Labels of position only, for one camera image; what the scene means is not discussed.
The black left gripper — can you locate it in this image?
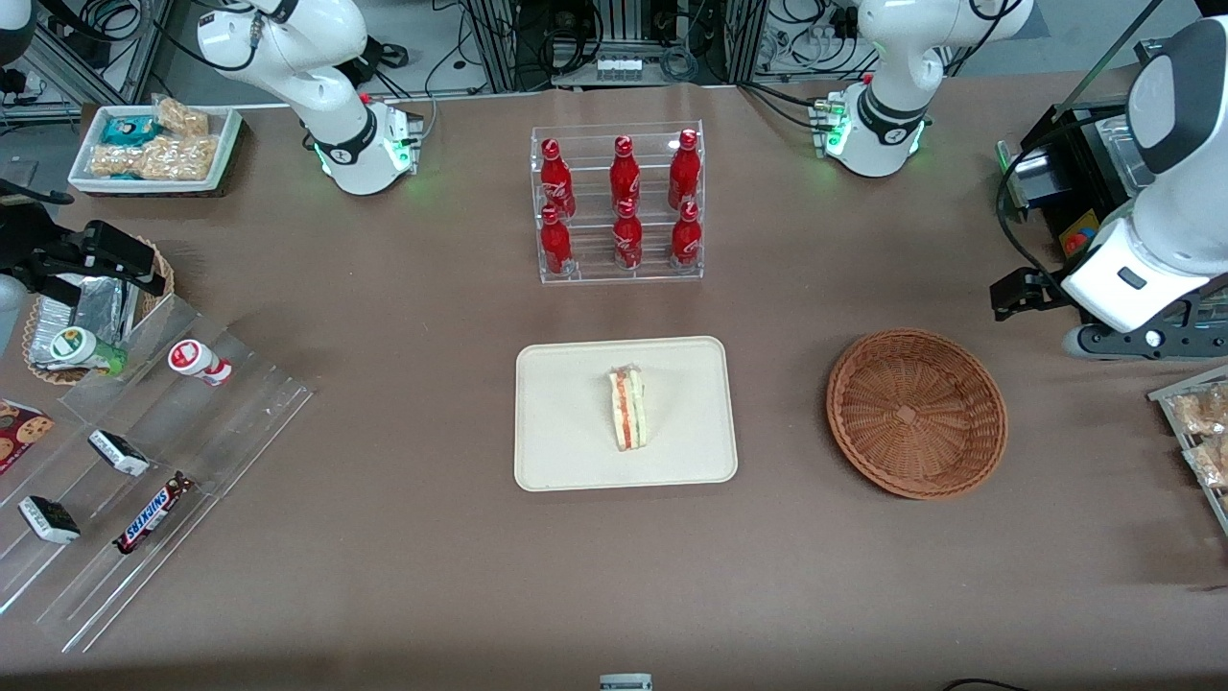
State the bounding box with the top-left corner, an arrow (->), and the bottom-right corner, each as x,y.
991,269 -> 1077,322

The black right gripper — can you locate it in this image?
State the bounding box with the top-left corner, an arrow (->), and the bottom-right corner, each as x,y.
0,219 -> 166,297

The triangle sandwich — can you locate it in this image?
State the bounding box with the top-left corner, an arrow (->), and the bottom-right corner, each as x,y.
607,364 -> 649,453

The small light wicker basket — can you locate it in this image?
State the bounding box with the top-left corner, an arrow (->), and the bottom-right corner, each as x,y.
21,235 -> 177,387

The large brown wicker basket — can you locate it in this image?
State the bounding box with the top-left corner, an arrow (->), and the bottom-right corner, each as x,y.
826,329 -> 1008,500

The grey snack tray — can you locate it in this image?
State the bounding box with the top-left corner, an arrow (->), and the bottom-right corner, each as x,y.
1147,363 -> 1228,536

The cream rectangular tray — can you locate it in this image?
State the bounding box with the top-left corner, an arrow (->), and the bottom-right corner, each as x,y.
514,335 -> 739,493

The silver foil packet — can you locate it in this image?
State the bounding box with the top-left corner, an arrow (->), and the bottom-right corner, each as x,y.
34,272 -> 145,366

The green drink bottle white cap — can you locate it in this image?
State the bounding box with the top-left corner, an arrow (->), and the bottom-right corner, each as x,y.
50,325 -> 129,377

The puffed rice snack packet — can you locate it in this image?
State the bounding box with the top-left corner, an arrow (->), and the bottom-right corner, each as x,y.
140,134 -> 220,182
153,95 -> 211,137
89,144 -> 145,179

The black box machine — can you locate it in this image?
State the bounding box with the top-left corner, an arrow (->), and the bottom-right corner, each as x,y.
996,96 -> 1157,262

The teal snack packet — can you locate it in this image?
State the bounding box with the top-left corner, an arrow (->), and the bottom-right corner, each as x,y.
101,114 -> 159,147

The red cap yogurt bottle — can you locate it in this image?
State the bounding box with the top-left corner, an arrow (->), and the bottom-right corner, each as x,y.
167,338 -> 234,388

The chocolate chip cookie packet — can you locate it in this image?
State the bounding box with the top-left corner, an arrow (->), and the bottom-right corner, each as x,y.
0,397 -> 56,477

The white rectangular snack bin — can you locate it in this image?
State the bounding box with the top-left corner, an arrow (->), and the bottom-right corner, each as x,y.
67,102 -> 243,195

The small black box white label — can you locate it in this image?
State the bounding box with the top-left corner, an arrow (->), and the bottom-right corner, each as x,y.
87,429 -> 152,479

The clear acrylic tiered display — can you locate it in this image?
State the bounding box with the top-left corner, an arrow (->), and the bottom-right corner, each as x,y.
0,293 -> 316,655

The clear wrapped pastry packet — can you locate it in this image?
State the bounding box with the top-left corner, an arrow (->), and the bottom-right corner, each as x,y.
1172,382 -> 1228,438
1182,437 -> 1228,488

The black white candy box lower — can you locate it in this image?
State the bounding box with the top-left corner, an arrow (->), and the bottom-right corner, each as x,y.
18,495 -> 82,546

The Snickers chocolate bar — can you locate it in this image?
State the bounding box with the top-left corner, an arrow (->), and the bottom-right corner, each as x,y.
112,471 -> 195,556

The red cola bottle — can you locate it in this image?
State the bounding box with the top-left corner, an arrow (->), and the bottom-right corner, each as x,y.
613,198 -> 645,272
670,201 -> 702,269
609,134 -> 642,214
539,137 -> 577,220
539,204 -> 575,277
668,128 -> 701,211

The clear acrylic bottle rack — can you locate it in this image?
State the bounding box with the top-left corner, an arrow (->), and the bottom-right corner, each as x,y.
530,120 -> 706,285

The thick black cable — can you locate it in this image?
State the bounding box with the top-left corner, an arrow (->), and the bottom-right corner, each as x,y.
994,161 -> 1068,286

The aluminium frame rack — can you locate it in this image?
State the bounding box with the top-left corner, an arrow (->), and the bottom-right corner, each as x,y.
459,0 -> 768,92

